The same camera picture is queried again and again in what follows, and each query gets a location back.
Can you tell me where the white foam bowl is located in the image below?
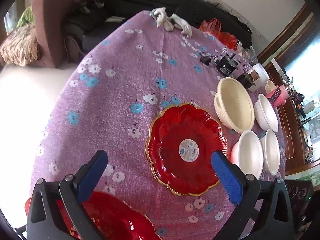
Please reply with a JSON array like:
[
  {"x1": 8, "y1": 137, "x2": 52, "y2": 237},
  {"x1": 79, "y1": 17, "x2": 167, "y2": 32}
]
[
  {"x1": 260, "y1": 129, "x2": 280, "y2": 176},
  {"x1": 230, "y1": 130, "x2": 264, "y2": 179},
  {"x1": 254, "y1": 94, "x2": 279, "y2": 132}
]

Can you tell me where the red glass plate with sticker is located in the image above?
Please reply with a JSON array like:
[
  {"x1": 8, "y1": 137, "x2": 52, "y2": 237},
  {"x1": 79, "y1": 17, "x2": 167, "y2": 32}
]
[{"x1": 145, "y1": 103, "x2": 228, "y2": 196}]

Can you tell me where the large cream ribbed bowl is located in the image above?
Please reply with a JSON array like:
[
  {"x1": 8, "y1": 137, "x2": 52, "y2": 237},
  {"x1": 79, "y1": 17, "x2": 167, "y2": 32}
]
[{"x1": 214, "y1": 77, "x2": 255, "y2": 134}]

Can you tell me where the purple floral tablecloth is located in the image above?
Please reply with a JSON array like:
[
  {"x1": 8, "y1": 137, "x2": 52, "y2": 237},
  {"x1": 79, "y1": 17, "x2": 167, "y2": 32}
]
[{"x1": 31, "y1": 11, "x2": 234, "y2": 239}]

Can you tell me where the pink bottle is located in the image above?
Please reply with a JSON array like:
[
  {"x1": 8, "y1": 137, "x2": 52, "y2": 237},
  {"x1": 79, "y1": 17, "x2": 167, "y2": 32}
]
[{"x1": 266, "y1": 84, "x2": 290, "y2": 108}]

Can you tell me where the small cream cup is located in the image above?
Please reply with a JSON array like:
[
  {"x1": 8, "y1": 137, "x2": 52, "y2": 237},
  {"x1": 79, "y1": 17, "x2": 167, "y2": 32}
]
[{"x1": 265, "y1": 80, "x2": 277, "y2": 94}]

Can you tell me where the white plastic jar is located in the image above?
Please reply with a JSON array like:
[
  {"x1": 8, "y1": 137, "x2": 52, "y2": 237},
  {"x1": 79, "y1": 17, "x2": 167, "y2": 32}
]
[{"x1": 248, "y1": 63, "x2": 270, "y2": 92}]

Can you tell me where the small black motor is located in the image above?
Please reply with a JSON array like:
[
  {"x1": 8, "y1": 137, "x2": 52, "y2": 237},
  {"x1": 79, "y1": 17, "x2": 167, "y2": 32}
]
[{"x1": 236, "y1": 72, "x2": 255, "y2": 89}]

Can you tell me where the large black motor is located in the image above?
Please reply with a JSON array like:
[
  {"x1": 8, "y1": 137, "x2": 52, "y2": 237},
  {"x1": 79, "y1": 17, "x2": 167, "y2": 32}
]
[{"x1": 215, "y1": 53, "x2": 238, "y2": 77}]

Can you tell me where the small black power adapter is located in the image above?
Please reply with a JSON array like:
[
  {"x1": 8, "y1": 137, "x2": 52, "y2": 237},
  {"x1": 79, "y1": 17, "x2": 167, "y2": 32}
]
[{"x1": 200, "y1": 56, "x2": 212, "y2": 66}]

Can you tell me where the clear plastic bag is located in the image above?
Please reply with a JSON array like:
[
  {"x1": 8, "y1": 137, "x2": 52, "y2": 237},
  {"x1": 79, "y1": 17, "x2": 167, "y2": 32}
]
[{"x1": 236, "y1": 40, "x2": 258, "y2": 66}]

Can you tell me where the brown patterned blanket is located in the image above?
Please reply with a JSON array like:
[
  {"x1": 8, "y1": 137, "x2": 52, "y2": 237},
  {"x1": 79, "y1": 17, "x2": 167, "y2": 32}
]
[{"x1": 1, "y1": 23, "x2": 41, "y2": 67}]

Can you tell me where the black sofa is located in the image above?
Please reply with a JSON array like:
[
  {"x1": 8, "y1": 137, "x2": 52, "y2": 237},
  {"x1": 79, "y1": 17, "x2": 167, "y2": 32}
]
[{"x1": 61, "y1": 0, "x2": 253, "y2": 55}]

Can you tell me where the red plastic bag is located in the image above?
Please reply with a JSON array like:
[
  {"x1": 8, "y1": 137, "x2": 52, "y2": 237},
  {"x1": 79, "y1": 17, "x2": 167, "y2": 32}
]
[{"x1": 199, "y1": 18, "x2": 237, "y2": 51}]

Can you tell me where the maroon armchair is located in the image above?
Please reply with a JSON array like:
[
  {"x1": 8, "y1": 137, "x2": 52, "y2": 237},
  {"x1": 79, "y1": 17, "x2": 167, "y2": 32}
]
[{"x1": 31, "y1": 0, "x2": 111, "y2": 68}]

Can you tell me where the white work glove right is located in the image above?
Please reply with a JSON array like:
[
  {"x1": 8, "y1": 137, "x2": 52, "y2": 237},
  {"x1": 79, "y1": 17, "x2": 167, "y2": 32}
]
[{"x1": 169, "y1": 14, "x2": 192, "y2": 38}]

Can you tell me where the white work glove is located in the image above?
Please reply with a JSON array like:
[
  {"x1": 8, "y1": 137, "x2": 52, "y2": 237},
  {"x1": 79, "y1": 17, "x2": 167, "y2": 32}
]
[
  {"x1": 149, "y1": 7, "x2": 174, "y2": 32},
  {"x1": 169, "y1": 14, "x2": 192, "y2": 38}
]

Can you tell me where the green cloth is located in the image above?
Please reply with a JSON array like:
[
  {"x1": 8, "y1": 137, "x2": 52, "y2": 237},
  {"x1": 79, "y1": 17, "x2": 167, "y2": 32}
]
[{"x1": 16, "y1": 5, "x2": 35, "y2": 28}]

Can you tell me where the white work glove left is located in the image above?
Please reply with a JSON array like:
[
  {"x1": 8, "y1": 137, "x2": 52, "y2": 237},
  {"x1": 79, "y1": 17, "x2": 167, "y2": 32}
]
[{"x1": 149, "y1": 7, "x2": 174, "y2": 32}]

